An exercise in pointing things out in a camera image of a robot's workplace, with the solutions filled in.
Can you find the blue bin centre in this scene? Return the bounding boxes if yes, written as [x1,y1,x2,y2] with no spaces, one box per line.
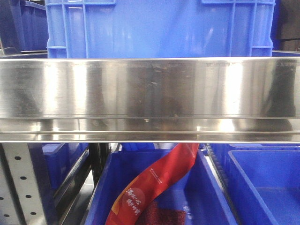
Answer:
[85,150,237,225]

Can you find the blue bin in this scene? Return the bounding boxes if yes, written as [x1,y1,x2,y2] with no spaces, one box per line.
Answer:
[85,150,237,225]
[42,142,90,192]
[228,150,300,225]

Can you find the blue bin lower left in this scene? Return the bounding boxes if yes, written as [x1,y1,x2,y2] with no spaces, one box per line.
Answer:
[42,142,90,192]

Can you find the blue bin right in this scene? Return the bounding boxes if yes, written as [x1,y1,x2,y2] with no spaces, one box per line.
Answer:
[228,150,300,225]

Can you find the red ribbon banner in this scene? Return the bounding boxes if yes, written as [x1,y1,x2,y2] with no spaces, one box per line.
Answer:
[105,143,199,225]

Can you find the large blue crate on shelf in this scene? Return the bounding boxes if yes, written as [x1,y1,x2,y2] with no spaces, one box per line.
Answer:
[45,0,275,58]

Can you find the perforated grey metal upright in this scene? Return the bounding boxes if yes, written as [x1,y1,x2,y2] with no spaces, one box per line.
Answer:
[0,143,47,225]

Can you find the dark blue crate upper left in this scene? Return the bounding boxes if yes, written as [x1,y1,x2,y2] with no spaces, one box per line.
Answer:
[0,0,49,55]

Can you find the stainless steel shelf rail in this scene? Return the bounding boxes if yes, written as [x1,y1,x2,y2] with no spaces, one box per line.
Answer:
[0,57,300,143]

